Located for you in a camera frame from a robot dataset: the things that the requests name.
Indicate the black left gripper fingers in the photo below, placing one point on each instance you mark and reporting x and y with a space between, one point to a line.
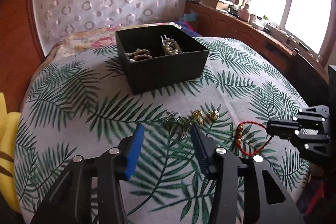
284 129

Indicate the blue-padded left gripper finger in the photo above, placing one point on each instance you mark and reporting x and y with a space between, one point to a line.
266 200
88 190

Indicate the black cardboard jewelry box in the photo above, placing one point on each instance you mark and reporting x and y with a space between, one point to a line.
160 70

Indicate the gold flower earring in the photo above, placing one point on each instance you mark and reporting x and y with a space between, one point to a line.
213 115

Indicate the palm leaf print bedsheet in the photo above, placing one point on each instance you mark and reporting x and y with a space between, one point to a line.
82 105

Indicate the yellow plush toy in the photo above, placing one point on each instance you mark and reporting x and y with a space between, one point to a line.
9 129

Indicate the pink bottle on cabinet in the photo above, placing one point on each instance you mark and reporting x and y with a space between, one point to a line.
244 13

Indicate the wooden sideboard cabinet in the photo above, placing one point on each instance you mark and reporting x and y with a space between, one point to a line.
212 23

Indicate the cardboard box on cabinet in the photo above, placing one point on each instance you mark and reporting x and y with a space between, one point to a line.
217 4

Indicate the teal cloth by bed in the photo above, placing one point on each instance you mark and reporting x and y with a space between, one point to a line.
189 17

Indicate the wooden headboard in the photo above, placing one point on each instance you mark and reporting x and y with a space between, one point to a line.
21 51

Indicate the floral quilt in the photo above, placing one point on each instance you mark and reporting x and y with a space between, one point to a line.
94 39

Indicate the gold ring ornament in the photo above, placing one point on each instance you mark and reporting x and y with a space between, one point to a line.
197 117

